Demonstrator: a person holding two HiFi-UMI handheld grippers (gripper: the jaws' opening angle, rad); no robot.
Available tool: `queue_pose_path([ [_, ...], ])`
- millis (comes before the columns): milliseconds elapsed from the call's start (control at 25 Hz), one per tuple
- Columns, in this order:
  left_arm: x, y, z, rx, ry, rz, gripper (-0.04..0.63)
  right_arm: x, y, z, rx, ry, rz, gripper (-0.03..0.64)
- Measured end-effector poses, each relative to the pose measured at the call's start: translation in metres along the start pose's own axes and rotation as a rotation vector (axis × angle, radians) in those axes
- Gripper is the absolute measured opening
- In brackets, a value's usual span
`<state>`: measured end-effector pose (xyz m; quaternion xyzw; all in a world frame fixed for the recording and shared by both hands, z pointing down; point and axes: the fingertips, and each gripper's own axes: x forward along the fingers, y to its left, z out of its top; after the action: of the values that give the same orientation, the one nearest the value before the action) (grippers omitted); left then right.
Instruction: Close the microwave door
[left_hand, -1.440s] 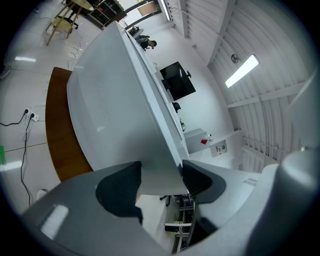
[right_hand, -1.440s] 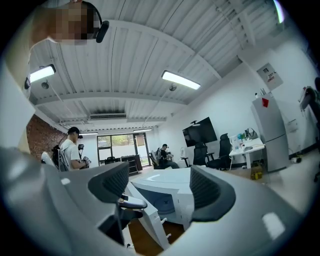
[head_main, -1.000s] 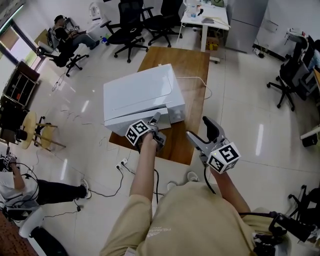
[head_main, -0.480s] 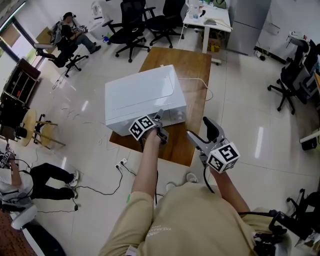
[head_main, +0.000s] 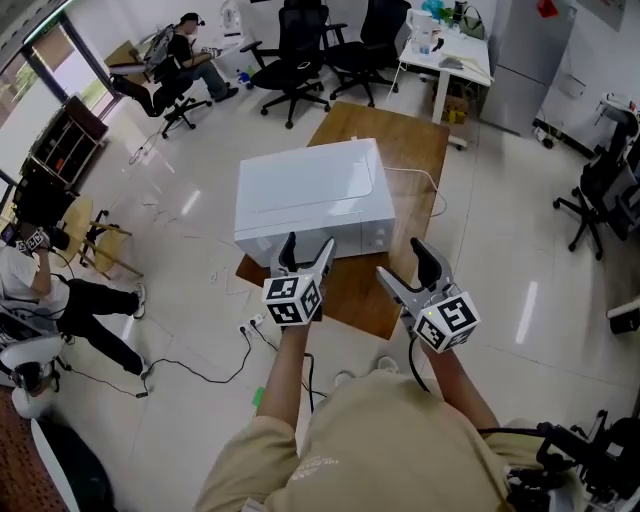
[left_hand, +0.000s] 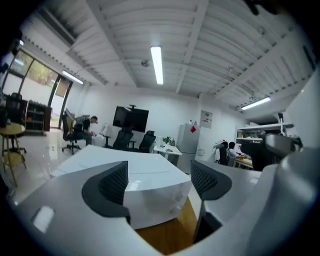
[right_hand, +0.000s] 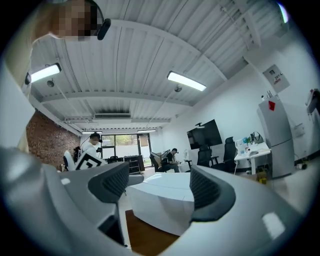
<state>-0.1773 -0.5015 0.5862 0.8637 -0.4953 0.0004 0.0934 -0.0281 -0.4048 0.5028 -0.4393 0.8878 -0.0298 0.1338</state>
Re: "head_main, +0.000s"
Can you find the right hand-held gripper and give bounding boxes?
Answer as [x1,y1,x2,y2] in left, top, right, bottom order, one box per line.
[375,237,482,354]

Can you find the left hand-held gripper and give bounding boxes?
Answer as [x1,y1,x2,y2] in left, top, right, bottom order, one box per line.
[262,230,337,328]

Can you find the white cardboard box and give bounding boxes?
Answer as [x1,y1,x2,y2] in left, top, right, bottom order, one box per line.
[234,221,363,267]

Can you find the person's right forearm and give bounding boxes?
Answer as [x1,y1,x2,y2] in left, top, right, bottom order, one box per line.
[421,341,499,434]

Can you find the person's left forearm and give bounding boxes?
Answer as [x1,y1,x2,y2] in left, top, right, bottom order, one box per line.
[256,322,314,432]

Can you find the white microwave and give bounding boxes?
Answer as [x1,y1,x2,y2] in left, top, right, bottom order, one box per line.
[233,137,398,267]

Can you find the white power strip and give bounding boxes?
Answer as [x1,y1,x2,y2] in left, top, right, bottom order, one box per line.
[236,313,267,336]

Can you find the person's beige shirt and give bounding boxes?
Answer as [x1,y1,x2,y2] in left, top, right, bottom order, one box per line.
[193,368,551,512]

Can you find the cardboard boxes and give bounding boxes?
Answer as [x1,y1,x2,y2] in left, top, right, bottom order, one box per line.
[441,91,472,126]

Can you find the black office chair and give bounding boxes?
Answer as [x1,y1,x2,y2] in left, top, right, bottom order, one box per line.
[239,0,349,131]
[108,61,214,141]
[323,0,414,109]
[551,143,640,262]

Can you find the round wooden table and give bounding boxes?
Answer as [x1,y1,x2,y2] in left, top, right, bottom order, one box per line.
[58,194,147,282]

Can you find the white desk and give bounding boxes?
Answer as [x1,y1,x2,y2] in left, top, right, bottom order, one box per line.
[397,26,494,151]

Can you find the grey fridge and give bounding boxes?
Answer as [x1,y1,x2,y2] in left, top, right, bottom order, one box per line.
[479,0,577,138]

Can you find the white kettle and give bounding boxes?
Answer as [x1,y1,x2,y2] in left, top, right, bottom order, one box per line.
[405,7,436,45]

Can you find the grey white equipment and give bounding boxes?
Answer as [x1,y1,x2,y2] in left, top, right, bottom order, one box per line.
[596,91,640,152]

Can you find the green bag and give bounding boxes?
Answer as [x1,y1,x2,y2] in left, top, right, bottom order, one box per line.
[456,4,487,42]

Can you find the dark shelf unit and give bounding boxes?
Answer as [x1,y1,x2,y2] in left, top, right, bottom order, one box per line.
[18,94,110,190]

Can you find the white round backpack device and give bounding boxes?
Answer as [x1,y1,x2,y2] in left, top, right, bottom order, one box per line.
[0,333,65,420]

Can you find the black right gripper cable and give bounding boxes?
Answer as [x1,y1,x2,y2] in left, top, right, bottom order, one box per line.
[408,336,547,437]

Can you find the thin white cable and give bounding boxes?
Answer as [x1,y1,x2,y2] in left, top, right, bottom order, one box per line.
[381,166,448,219]

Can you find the black floor cable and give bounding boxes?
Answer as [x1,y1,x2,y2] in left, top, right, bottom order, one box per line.
[134,328,254,400]

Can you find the wooden table with wire legs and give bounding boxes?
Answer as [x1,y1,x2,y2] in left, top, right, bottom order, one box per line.
[234,100,452,342]

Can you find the black camera rig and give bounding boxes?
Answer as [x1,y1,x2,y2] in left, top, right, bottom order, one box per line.
[503,408,640,512]

